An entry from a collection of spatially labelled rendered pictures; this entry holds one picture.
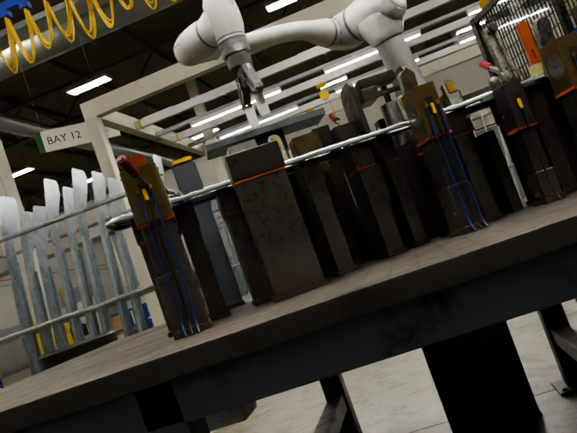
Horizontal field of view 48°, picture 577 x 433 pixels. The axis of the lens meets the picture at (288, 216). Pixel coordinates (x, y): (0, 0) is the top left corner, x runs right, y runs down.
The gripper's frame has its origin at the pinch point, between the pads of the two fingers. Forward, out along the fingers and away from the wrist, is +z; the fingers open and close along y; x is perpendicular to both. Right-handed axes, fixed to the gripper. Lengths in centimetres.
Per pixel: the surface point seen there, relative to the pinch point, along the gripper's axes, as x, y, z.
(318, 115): 14.9, 7.8, 5.5
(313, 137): 5.6, 21.9, 13.8
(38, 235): -95, -444, -54
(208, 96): 163, -694, -212
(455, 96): 49, 26, 15
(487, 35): 64, 28, 1
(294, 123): 7.7, 6.3, 5.5
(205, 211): -24.4, -1.7, 21.5
